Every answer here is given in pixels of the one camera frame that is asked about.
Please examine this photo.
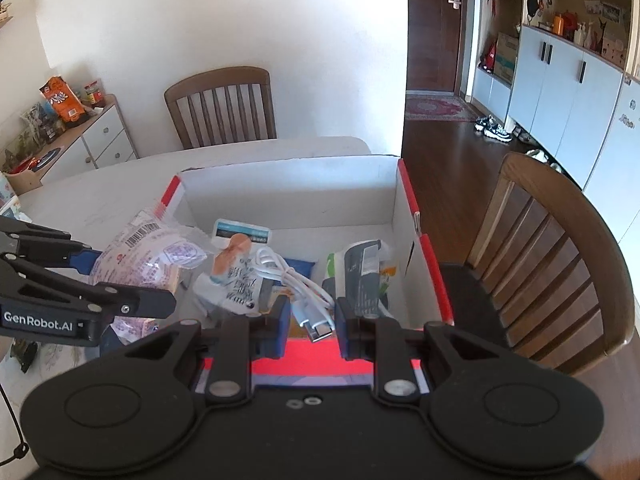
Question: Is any patterned red rug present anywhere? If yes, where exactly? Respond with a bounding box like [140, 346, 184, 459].
[404, 94, 479, 122]

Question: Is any pink patterned packet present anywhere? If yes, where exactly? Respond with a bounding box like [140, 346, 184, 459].
[89, 207, 209, 339]

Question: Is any pair of sneakers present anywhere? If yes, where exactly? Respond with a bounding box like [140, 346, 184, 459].
[473, 115, 514, 142]

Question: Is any orange snack bag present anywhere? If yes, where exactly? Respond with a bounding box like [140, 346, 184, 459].
[39, 76, 84, 124]

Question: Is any large cardboard box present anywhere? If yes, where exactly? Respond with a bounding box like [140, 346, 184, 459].
[494, 32, 521, 86]

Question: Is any black cord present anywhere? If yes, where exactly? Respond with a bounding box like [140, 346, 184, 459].
[0, 384, 29, 467]

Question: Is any green and dark packet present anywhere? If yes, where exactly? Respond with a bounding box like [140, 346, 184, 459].
[322, 239, 399, 319]

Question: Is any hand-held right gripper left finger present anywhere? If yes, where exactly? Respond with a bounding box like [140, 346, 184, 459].
[120, 294, 292, 407]

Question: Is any white sideboard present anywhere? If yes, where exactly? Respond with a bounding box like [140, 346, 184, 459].
[0, 93, 140, 197]

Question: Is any brown wooden door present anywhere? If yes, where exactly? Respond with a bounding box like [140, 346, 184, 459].
[407, 0, 469, 97]

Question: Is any white blue label packet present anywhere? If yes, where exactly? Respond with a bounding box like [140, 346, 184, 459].
[212, 218, 274, 246]

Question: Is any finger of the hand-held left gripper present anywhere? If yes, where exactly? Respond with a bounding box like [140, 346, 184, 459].
[0, 255, 177, 319]
[0, 216, 103, 274]

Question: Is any dark glossy packet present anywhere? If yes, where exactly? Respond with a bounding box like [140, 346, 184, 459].
[9, 338, 39, 374]

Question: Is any white USB cable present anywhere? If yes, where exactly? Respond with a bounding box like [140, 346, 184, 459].
[253, 244, 337, 345]

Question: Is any red cardboard box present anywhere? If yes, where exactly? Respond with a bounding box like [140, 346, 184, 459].
[150, 154, 456, 394]

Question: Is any red bag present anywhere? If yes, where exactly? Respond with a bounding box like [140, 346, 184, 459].
[478, 42, 499, 72]

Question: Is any dark printed packet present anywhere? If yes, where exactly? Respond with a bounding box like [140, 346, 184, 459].
[22, 102, 66, 141]

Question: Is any orange and white packet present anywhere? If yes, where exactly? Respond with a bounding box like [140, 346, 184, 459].
[192, 233, 274, 317]

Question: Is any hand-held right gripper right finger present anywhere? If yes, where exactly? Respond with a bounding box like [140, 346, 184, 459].
[333, 296, 508, 405]

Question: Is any brown wooden chair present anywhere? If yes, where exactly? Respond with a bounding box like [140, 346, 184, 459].
[434, 152, 637, 377]
[163, 65, 278, 151]

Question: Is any white refrigerator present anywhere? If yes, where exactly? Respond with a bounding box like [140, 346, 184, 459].
[581, 72, 640, 243]

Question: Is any grey wooden cabinet unit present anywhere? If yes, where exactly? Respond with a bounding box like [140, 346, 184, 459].
[469, 0, 640, 196]

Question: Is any small cardboard box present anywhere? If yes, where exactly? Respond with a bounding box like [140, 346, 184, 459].
[2, 157, 44, 196]

